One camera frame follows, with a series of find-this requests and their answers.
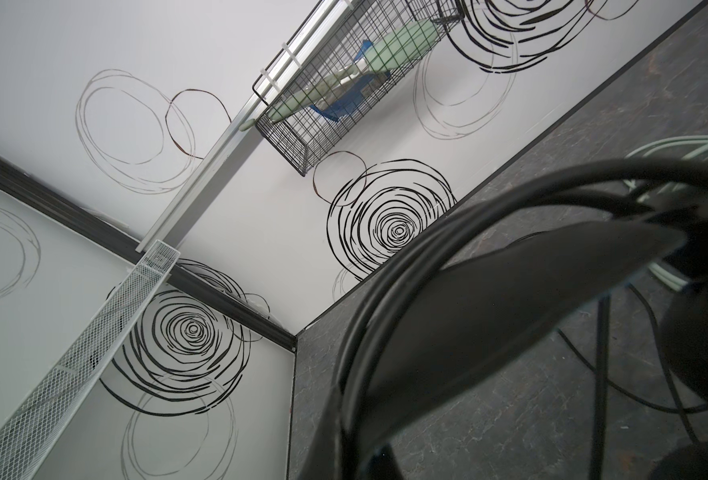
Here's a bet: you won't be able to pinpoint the blue item in basket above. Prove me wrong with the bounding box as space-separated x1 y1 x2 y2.
309 40 391 122

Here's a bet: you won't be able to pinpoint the mint green headphones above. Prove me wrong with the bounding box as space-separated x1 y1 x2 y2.
625 134 708 292

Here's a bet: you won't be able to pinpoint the black wire basket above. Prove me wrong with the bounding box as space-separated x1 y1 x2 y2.
251 1 465 175

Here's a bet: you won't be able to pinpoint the black headphone cable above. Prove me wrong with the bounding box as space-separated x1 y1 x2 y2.
554 281 708 480

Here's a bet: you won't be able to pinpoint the black gaming headphones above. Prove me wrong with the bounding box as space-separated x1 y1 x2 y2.
300 158 708 479

